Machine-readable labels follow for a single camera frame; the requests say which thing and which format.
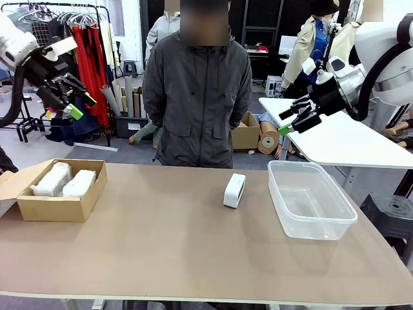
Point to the black metal clothes rack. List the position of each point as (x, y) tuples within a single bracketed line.
[(32, 4)]

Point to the black metal strut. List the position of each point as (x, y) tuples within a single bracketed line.
[(405, 184)]

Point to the person in dark grey jacket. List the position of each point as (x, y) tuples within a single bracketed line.
[(197, 113)]

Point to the green shirt mannequin torso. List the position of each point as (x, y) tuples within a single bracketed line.
[(146, 130)]

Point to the dark clothed bystander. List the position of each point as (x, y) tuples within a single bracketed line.
[(6, 159)]

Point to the brown kraft paper roll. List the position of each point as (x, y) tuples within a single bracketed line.
[(267, 142)]

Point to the beige coat mannequin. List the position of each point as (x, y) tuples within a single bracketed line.
[(303, 48)]

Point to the grey step stool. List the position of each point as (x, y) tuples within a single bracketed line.
[(130, 68)]

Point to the beige paper roll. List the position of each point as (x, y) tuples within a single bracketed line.
[(119, 95)]

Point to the cream hanging garment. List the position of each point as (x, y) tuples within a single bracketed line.
[(104, 45)]

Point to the bare mannequin limbs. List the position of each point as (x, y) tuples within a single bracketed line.
[(397, 130)]

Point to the brown cardboard carton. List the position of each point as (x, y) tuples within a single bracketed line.
[(245, 135)]

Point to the open cardboard box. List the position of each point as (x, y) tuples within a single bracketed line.
[(51, 208)]

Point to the cream vest mannequin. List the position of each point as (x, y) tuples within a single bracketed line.
[(345, 42)]

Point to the bubble clock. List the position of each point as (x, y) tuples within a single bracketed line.
[(51, 181), (79, 184)]

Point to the slanted grey paper roll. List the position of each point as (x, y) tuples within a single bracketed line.
[(111, 101)]

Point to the white floor rail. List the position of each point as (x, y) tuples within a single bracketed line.
[(96, 147)]

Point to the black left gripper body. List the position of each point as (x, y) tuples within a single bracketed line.
[(48, 69)]

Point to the red cloth item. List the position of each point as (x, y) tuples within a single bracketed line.
[(263, 48)]

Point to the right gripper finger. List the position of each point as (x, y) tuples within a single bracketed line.
[(306, 122), (301, 105)]

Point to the blue shirt mannequin torso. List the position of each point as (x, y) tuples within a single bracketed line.
[(269, 119)]

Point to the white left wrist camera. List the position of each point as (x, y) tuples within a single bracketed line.
[(61, 48)]

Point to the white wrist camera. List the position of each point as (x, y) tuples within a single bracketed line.
[(61, 48), (322, 77)]

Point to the black plastic stool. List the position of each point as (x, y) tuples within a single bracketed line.
[(387, 213)]

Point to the dark plastic crate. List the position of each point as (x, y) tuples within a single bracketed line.
[(124, 127)]

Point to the brown cardboard tube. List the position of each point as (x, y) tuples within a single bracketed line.
[(137, 106)]

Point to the black metal stand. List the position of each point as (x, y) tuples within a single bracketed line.
[(32, 122)]

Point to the black hanging garment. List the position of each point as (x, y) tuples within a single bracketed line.
[(61, 29)]

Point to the checkered hanging garment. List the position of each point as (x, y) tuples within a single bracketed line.
[(40, 29)]

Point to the grey hoodie mannequin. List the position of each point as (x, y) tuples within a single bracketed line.
[(158, 32)]

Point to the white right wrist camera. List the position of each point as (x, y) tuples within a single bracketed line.
[(322, 77)]

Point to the white digital alarm clock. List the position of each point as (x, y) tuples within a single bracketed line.
[(232, 193)]

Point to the clear plastic storage bin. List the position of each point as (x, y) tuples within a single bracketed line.
[(322, 231)]

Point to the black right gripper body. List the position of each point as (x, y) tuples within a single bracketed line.
[(329, 100)]

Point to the navy blue garment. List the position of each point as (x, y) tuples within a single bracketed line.
[(80, 129)]

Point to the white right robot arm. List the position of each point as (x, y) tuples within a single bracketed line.
[(380, 42)]

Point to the white monitor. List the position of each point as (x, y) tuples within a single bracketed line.
[(287, 45)]

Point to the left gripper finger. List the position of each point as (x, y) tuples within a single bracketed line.
[(72, 84), (56, 98)]

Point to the tall grey cardboard tube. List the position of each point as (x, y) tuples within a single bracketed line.
[(129, 97)]

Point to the black hat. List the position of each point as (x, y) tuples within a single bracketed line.
[(322, 8)]

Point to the red hanging dress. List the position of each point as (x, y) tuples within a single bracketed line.
[(92, 58)]

